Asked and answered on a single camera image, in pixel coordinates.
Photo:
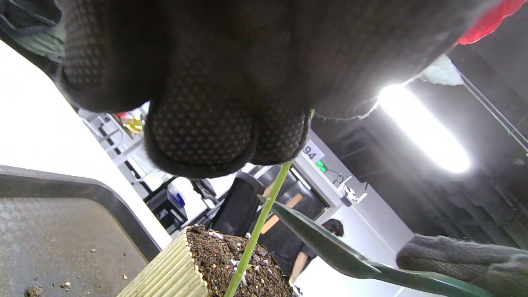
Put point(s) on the white rolling cart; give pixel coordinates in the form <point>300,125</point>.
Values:
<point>123,154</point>

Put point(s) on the person's right hand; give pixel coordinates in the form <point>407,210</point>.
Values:
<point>466,260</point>

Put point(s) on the green garden trowel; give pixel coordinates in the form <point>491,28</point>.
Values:
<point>326,243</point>

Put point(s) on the gold ribbed flower pot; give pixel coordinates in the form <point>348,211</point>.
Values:
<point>165,272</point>

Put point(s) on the long ceiling light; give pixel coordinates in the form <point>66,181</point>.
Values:
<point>425,128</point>

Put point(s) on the red artificial rose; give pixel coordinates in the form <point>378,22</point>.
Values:
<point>260,222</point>

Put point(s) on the potting mix crumbs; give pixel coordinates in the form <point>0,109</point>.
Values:
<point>34,291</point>

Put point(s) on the black office chair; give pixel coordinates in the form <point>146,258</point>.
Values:
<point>237,202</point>

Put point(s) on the brown plastic tray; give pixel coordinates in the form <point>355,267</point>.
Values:
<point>53,243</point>

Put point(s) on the person's left hand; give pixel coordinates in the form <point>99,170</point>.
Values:
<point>247,62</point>

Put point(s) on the brown potting mix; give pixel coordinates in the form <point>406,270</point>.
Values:
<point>214,255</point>

